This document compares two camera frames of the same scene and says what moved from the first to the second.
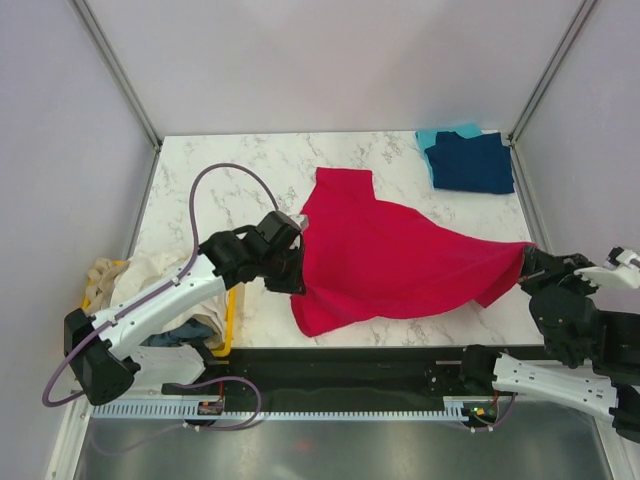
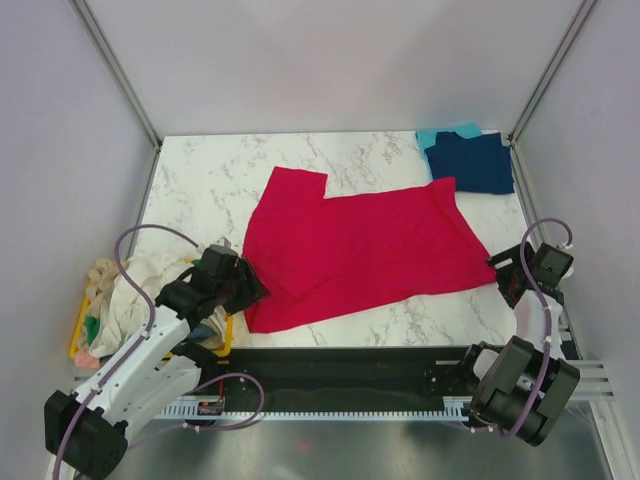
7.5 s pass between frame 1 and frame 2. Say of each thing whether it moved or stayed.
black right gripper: moved
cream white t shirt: stayed
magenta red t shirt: moved
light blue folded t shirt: stayed
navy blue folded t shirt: stayed
